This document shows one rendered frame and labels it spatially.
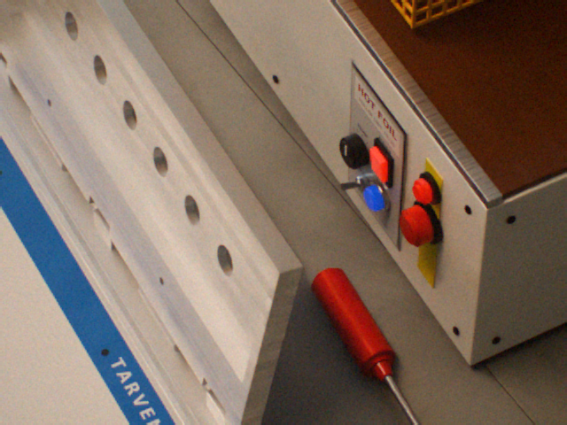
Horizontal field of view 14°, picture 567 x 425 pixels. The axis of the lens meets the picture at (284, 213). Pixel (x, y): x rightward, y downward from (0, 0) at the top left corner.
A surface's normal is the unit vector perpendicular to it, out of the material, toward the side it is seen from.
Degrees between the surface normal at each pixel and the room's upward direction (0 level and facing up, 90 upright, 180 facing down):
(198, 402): 0
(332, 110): 90
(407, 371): 0
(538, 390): 0
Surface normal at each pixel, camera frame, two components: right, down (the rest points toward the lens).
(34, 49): 0.18, -0.68
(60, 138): -0.86, 0.24
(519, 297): 0.48, 0.69
